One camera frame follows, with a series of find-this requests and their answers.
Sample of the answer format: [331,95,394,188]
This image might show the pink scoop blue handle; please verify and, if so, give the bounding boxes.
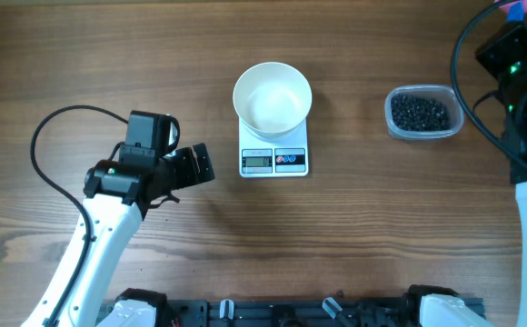
[500,0,527,23]

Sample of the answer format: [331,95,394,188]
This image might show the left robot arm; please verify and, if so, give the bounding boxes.
[24,111,214,326]

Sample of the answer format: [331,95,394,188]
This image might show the white digital kitchen scale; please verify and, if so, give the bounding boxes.
[239,120,309,178]

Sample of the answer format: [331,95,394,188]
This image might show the white bowl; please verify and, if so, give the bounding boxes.
[232,62,313,138]

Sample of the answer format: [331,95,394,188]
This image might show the clear plastic container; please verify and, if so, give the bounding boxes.
[384,84,464,141]

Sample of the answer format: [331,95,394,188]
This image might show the black beans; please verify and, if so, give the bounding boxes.
[391,94,450,132]

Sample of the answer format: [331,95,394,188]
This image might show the black right camera cable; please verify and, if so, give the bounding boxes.
[449,0,527,196]

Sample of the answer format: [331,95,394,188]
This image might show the black camera cable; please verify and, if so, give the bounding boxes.
[449,0,527,196]
[29,104,131,327]

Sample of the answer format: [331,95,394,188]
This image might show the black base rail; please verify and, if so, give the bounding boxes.
[94,284,487,327]

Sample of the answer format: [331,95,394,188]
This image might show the black left camera cable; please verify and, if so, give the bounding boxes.
[29,104,131,327]

